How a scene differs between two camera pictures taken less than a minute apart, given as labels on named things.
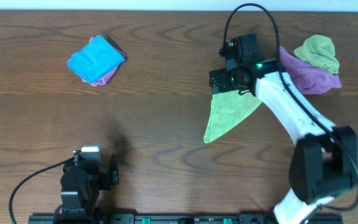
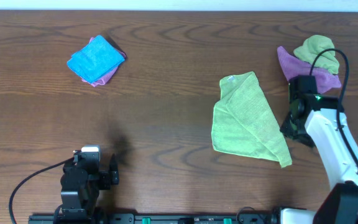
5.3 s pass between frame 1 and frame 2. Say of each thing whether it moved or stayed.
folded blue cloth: stayed
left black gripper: stayed
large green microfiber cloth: moved
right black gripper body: moved
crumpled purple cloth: stayed
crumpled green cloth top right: stayed
